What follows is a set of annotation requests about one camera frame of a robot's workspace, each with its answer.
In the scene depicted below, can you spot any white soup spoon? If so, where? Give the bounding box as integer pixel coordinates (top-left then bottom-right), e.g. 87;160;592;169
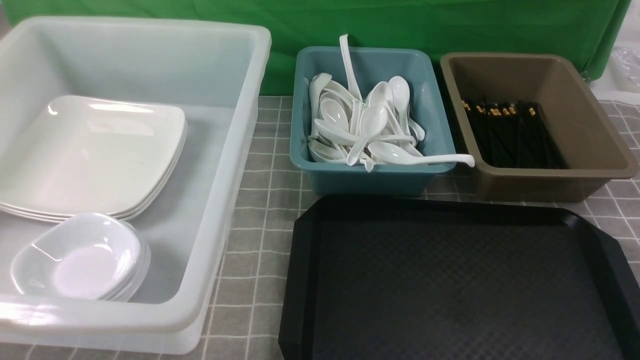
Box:
388;76;426;141

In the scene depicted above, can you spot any green backdrop cloth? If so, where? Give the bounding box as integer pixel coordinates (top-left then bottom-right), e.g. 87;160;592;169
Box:
1;0;631;96

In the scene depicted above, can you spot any white spoon front of bin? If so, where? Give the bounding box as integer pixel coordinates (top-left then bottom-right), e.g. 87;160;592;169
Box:
366;142;476;167

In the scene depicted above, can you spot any grey checked tablecloth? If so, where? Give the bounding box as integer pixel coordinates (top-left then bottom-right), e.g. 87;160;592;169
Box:
1;96;639;360

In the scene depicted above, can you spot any white square rice plate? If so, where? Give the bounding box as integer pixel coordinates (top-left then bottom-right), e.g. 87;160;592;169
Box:
1;95;188;223

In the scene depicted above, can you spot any pile of black chopsticks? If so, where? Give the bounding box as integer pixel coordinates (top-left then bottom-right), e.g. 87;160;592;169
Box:
461;98;569;170

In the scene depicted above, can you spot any white spoon long handle upright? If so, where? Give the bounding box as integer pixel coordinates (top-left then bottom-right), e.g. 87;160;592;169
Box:
339;34;362;101

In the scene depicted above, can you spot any black plastic tray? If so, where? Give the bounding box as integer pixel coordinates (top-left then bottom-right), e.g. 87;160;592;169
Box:
278;195;640;360

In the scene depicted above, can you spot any clear plastic bag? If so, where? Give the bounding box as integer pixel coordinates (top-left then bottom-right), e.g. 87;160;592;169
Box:
610;45;640;93

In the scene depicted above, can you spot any teal plastic bin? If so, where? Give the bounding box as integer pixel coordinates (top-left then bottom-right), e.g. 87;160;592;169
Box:
289;47;457;198

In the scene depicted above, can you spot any large translucent white bin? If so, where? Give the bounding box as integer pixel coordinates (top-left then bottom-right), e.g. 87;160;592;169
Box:
1;16;271;358

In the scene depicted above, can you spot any white spoon centre of pile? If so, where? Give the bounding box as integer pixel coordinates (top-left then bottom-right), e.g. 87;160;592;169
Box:
346;104;388;166

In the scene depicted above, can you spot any brown plastic bin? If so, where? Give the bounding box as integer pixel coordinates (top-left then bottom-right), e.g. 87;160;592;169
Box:
439;52;639;202

